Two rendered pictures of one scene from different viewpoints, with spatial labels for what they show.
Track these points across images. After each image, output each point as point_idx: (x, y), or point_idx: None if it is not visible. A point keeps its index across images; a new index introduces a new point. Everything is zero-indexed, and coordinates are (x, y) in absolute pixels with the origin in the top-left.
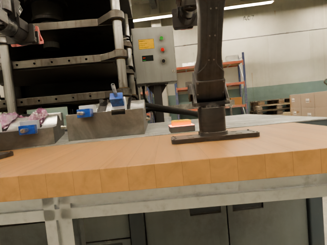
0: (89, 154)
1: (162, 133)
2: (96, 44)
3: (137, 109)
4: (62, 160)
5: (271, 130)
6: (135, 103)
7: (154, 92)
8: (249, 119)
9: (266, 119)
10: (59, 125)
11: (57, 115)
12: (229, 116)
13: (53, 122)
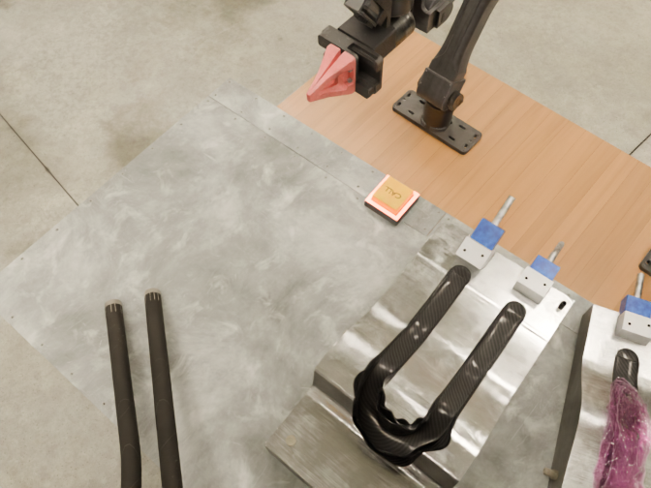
0: (560, 173)
1: (427, 208)
2: None
3: (452, 224)
4: (587, 171)
5: (364, 99)
6: (372, 343)
7: None
8: (215, 183)
9: (218, 156)
10: (567, 436)
11: (580, 408)
12: (80, 290)
13: (589, 378)
